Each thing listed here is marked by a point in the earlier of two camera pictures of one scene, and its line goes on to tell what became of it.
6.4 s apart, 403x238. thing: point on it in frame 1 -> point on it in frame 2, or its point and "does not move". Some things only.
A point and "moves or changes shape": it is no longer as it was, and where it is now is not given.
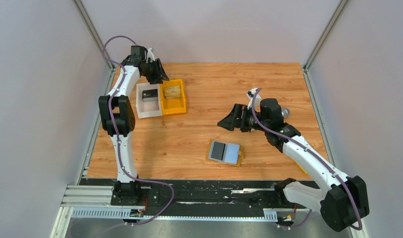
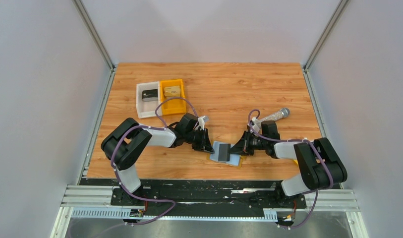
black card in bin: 150,95 does not move
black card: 218,150 moves or changes shape
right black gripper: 230,122 -> 242,147
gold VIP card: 172,91 does not move
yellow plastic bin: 172,105 does not move
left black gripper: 159,73 -> 204,145
